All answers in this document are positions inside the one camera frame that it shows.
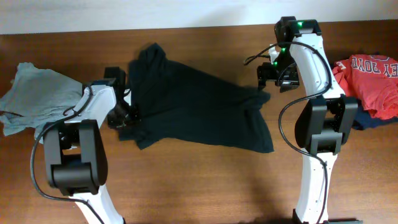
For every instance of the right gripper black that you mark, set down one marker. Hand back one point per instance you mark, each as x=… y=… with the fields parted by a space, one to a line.
x=264 y=73

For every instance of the black t-shirt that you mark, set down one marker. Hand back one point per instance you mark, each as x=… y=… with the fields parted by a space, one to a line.
x=180 y=102

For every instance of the red printed t-shirt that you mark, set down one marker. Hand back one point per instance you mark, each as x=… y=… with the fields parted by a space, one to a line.
x=342 y=72

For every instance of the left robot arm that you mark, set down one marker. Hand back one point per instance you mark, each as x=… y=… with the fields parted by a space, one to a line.
x=75 y=159

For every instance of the grey t-shirt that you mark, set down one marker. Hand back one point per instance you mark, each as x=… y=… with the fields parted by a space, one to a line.
x=37 y=96

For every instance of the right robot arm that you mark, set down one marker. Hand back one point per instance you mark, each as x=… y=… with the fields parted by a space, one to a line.
x=324 y=125

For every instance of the navy blue garment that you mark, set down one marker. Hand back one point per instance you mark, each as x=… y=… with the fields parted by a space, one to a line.
x=370 y=121

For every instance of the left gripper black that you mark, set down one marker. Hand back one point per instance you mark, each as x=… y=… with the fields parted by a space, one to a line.
x=135 y=117

